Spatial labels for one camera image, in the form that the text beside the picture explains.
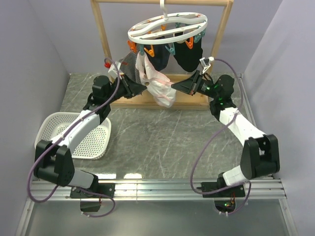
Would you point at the navy blue underwear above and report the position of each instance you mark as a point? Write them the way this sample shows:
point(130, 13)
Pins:
point(160, 58)

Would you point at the white pink-trimmed underwear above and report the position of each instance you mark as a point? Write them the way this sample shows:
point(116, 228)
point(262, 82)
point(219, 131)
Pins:
point(158, 85)

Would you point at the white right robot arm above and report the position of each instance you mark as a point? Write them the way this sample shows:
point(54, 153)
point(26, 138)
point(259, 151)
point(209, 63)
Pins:
point(260, 154)

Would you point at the white perforated plastic basket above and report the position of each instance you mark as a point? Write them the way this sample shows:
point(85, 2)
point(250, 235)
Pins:
point(92, 147)

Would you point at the white oval clip hanger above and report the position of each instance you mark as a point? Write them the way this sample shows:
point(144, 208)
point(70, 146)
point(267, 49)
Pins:
point(168, 27)

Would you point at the orange clothes peg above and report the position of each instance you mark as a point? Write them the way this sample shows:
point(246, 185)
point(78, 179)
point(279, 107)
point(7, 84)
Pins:
point(189, 42)
point(132, 46)
point(150, 50)

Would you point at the black underwear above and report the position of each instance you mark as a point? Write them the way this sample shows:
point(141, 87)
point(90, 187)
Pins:
point(188, 59)

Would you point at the grey striped underwear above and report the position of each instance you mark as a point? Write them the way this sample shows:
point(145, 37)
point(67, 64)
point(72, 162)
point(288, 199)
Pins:
point(132, 65)

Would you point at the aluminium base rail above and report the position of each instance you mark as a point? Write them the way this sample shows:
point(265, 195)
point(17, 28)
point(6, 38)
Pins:
point(154, 204)

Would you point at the teal clothes peg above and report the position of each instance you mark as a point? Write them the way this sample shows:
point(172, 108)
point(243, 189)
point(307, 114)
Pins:
point(141, 49)
point(202, 34)
point(197, 38)
point(171, 49)

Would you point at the wooden hanging rack frame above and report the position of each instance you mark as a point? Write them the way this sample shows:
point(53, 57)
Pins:
point(173, 71)

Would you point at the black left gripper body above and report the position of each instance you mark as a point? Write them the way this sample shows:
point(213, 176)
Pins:
point(123, 90)

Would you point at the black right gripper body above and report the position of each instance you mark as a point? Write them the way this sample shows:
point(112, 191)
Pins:
point(204, 87)

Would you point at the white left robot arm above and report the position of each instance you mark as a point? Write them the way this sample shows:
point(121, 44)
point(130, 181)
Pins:
point(53, 158)

